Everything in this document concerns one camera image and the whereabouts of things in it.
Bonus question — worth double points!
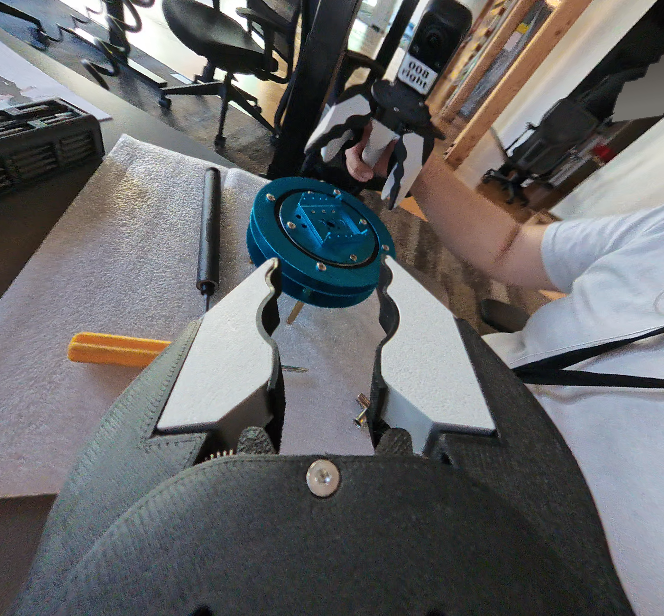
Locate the person's right hand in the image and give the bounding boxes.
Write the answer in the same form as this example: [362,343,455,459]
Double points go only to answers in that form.
[344,122,416,197]

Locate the grey desk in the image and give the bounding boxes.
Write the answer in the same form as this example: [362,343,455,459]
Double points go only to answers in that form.
[0,30,291,616]

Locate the black lanyard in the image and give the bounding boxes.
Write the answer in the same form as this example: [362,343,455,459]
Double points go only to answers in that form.
[511,327,664,390]

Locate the person's right forearm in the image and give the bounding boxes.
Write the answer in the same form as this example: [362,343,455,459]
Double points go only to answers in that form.
[407,157,563,292]

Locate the black screwdriver bit case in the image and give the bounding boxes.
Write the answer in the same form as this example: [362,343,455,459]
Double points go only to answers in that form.
[0,99,106,198]

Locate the open instruction booklet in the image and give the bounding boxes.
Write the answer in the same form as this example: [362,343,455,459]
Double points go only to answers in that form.
[0,40,112,121]

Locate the person's dark trousers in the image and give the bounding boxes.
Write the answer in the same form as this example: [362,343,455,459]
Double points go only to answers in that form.
[480,299,531,335]

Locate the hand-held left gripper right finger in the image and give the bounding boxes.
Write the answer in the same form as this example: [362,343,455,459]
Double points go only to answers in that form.
[370,254,497,456]

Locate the black office chair white tag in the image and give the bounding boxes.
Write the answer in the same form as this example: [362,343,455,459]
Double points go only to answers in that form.
[482,97,605,207]

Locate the black pen-shaped screwdriver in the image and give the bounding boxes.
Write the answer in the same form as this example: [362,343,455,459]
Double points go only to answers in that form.
[195,167,222,312]

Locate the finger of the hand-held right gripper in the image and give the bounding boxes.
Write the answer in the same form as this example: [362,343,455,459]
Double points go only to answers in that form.
[303,92,373,163]
[381,131,434,211]

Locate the wooden support post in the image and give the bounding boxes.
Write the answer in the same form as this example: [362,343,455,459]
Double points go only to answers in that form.
[443,0,631,170]
[438,0,555,125]

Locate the yellow-handled screwdriver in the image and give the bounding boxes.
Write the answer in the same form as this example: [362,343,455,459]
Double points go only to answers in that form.
[67,332,310,373]

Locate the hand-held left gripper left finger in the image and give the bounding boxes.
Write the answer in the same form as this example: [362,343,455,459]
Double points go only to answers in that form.
[156,258,285,455]

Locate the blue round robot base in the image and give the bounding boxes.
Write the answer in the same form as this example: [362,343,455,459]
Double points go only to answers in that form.
[246,177,397,325]

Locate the black desk leg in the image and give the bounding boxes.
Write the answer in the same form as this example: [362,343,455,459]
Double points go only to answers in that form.
[267,0,379,181]

